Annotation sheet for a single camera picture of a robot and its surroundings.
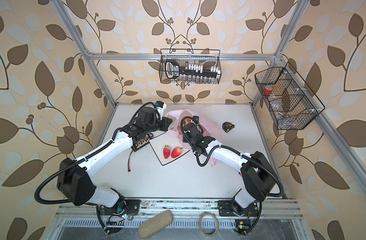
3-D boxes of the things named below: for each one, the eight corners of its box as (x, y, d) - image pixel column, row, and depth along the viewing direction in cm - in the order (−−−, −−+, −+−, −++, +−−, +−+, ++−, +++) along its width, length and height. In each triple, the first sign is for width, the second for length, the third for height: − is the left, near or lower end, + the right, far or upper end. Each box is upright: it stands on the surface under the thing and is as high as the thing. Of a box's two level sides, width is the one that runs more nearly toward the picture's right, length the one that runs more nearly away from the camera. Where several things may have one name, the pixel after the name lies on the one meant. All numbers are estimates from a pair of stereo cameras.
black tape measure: (226, 133, 105) (227, 131, 103) (219, 126, 108) (220, 125, 106) (234, 127, 108) (234, 125, 106) (227, 121, 111) (227, 119, 109)
